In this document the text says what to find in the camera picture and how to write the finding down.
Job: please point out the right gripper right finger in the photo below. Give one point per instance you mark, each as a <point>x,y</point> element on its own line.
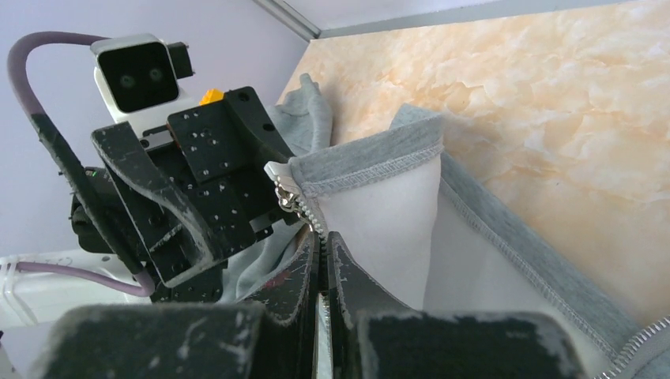
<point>375,335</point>

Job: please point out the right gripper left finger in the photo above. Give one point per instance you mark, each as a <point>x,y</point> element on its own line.
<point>269,334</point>

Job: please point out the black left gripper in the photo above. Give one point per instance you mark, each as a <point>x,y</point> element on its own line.
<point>195,189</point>

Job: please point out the grey zip-up jacket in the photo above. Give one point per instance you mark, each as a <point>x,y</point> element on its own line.
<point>438,241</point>

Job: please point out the metal zipper slider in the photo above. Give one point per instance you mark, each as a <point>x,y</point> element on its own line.
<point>290,196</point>

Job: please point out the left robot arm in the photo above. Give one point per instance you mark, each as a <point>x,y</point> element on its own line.
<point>40,288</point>

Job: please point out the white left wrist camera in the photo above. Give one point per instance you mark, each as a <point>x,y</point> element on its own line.
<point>138,79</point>

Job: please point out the yellow toy block frame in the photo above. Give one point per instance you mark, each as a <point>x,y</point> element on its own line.
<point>211,96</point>

